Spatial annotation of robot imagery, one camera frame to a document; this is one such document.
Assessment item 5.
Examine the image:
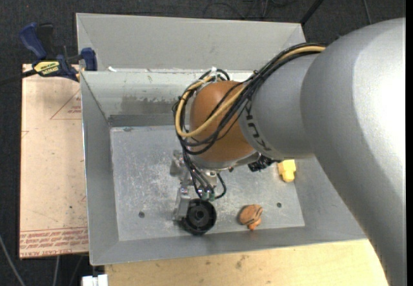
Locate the black cylinder on white bracket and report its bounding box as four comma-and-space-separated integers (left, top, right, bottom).
247, 153, 276, 173

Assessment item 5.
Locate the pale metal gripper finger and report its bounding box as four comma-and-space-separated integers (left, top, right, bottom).
172, 194, 192, 223

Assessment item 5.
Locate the grey metal bin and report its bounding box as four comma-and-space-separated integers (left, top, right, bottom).
76, 12, 368, 267

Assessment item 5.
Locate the orange-brown toy animal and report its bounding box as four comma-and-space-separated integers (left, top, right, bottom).
237, 203, 264, 232

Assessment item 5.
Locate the brown cardboard board, red print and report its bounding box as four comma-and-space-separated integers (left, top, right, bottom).
19, 63, 90, 260

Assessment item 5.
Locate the black round ring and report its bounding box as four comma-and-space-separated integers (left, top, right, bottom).
179, 198, 217, 236

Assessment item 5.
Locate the yellow plastic block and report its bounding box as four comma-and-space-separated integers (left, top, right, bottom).
276, 158, 297, 183

